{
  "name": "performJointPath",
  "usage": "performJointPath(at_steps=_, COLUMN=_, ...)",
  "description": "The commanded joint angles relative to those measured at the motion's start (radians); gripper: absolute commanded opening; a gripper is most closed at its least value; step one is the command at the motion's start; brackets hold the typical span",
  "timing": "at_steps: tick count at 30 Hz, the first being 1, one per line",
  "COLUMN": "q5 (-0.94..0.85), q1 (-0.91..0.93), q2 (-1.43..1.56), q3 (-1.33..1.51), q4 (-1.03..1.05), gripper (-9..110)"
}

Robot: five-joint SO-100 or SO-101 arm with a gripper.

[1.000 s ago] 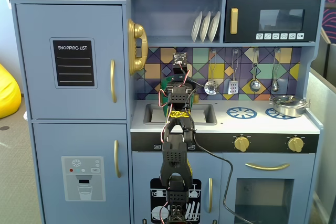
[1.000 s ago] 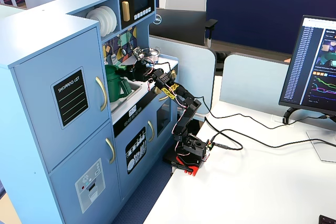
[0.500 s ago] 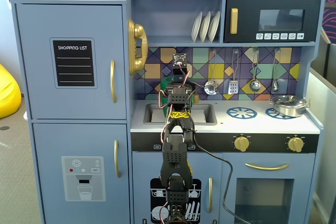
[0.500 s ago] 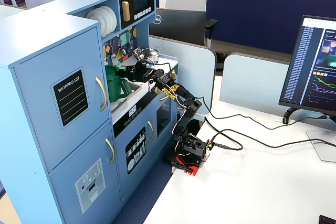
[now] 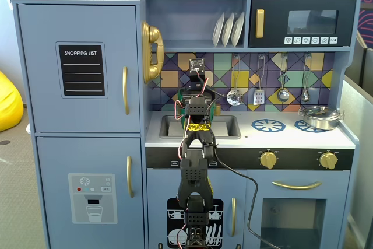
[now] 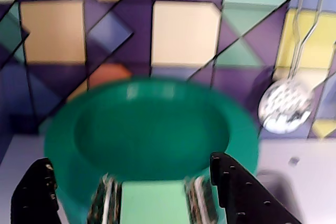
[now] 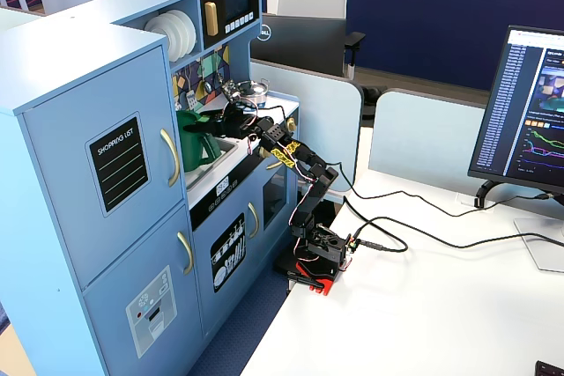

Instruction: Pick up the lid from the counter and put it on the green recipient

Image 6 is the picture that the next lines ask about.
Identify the silver hanging utensil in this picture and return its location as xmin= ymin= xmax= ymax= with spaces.
xmin=299 ymin=0 xmax=330 ymax=51

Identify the green plastic pitcher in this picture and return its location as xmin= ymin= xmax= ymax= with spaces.
xmin=39 ymin=76 xmax=260 ymax=224

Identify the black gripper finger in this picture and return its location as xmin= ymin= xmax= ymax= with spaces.
xmin=10 ymin=157 xmax=60 ymax=224
xmin=209 ymin=152 xmax=303 ymax=224

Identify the silver perforated skimmer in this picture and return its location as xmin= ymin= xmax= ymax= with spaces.
xmin=258 ymin=0 xmax=315 ymax=133

